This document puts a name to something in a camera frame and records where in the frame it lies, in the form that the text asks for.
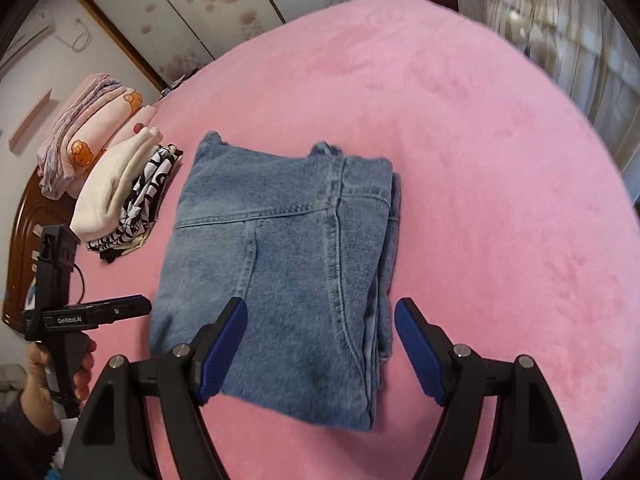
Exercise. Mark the pink bed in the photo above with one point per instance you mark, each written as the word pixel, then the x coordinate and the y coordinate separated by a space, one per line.
pixel 475 185

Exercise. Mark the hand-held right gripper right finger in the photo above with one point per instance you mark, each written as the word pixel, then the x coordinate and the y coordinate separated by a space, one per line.
pixel 420 350

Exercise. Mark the brown wooden headboard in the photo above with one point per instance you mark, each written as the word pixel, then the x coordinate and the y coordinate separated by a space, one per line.
pixel 30 230

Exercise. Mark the folded pink bear-print quilt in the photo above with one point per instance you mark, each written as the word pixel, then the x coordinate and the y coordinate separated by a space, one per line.
pixel 120 115

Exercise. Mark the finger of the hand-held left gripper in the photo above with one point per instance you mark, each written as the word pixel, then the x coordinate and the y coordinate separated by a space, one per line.
pixel 127 308

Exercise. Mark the white wall fixture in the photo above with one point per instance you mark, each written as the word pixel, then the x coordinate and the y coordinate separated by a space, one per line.
pixel 25 42

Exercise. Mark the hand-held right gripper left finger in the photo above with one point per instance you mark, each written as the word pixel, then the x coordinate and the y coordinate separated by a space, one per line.
pixel 222 350

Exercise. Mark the folded white fleece garment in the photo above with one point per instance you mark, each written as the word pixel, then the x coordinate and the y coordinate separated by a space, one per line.
pixel 110 195

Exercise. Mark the pink wall shelf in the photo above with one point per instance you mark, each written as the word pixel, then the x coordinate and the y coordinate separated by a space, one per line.
pixel 30 120

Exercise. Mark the blue denim jacket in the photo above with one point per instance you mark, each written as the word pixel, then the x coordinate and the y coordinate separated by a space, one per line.
pixel 280 260

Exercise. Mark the folded black-white patterned garment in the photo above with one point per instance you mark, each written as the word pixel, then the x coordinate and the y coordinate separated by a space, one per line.
pixel 150 190

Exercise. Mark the floral sliding-door wardrobe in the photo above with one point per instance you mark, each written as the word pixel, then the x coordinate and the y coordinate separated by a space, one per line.
pixel 200 5

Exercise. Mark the person's left forearm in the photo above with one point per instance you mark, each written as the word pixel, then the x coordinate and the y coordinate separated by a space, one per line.
pixel 25 440

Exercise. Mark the person's left hand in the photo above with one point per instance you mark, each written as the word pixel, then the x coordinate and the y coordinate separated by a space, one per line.
pixel 37 385

